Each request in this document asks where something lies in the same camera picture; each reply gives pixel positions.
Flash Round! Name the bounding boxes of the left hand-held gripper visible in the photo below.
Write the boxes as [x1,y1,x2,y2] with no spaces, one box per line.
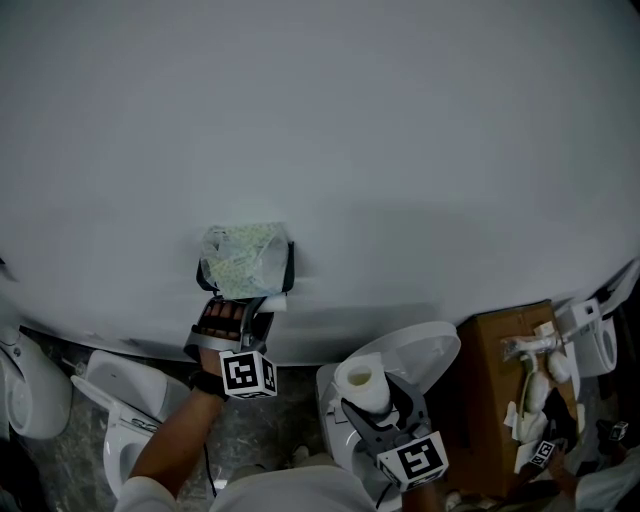
[183,295,279,401]

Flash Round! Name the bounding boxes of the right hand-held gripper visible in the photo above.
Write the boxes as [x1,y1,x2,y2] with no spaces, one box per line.
[341,373,450,492]

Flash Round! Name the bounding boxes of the cardboard paper tube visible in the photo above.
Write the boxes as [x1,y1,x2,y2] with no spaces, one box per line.
[257,293,290,314]

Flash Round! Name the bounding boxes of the white toilet paper roll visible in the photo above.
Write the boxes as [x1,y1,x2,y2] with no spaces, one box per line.
[333,351,392,416]

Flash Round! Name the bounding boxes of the person's left forearm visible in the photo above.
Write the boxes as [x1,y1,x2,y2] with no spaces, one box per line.
[128,347,226,481]

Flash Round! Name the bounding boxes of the person's right forearm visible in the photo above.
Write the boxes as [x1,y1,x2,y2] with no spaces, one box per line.
[402,482,446,512]

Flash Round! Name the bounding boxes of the white toilet with wide lid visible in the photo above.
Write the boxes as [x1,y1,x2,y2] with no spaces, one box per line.
[315,320,462,512]

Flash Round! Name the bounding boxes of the white toilet with sticker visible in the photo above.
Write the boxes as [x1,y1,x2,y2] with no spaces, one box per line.
[69,349,191,501]

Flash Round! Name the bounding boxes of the white toilet with black label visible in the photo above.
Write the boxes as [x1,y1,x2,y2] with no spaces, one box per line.
[555,259,640,379]

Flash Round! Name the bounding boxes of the person's left hand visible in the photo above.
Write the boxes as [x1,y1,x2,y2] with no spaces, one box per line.
[199,302,245,337]

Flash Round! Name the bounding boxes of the patterned tissue packet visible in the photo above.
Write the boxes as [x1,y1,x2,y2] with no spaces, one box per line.
[200,223,289,300]

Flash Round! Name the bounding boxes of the brown cardboard box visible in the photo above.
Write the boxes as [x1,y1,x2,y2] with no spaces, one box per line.
[439,299,586,499]

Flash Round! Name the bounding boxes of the person's white shirt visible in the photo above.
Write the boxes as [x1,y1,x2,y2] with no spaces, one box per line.
[113,464,376,512]

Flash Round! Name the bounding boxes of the white wrapped bundle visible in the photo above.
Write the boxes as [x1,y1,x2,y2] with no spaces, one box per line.
[547,349,571,384]
[524,374,551,414]

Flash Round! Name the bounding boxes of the white handheld sprayer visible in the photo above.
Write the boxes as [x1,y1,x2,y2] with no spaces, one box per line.
[499,335,559,360]

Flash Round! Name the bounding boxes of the black plastic bag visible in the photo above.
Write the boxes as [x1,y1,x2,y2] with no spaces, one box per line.
[542,387,581,446]

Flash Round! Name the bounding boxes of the black wall paper holder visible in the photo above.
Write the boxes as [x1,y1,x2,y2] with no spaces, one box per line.
[195,241,296,301]

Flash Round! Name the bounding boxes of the black left wrist strap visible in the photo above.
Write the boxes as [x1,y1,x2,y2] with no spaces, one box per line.
[188,368,230,401]

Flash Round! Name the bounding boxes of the white sprayer hose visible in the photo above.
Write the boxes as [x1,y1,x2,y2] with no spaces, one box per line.
[518,354,539,416]

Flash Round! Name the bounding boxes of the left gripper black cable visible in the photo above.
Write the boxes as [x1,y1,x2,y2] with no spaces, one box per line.
[202,439,219,499]

